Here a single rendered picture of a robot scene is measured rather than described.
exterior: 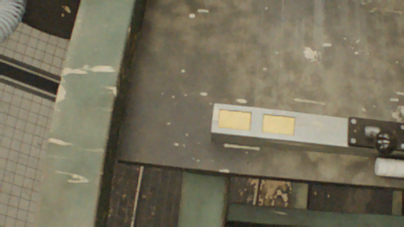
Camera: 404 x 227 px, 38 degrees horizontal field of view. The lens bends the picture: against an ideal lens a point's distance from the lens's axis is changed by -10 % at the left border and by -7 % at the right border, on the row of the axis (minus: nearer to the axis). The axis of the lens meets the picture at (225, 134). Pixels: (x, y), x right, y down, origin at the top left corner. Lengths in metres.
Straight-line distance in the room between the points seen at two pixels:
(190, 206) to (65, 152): 0.24
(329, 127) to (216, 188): 0.21
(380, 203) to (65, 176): 2.17
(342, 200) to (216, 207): 2.10
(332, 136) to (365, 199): 1.99
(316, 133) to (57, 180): 0.42
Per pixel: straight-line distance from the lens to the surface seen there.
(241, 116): 1.00
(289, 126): 1.00
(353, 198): 3.05
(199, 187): 1.04
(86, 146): 0.93
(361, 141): 1.01
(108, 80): 0.97
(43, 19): 1.52
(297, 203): 2.14
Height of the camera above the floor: 2.19
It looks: 33 degrees down
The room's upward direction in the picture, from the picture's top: 69 degrees counter-clockwise
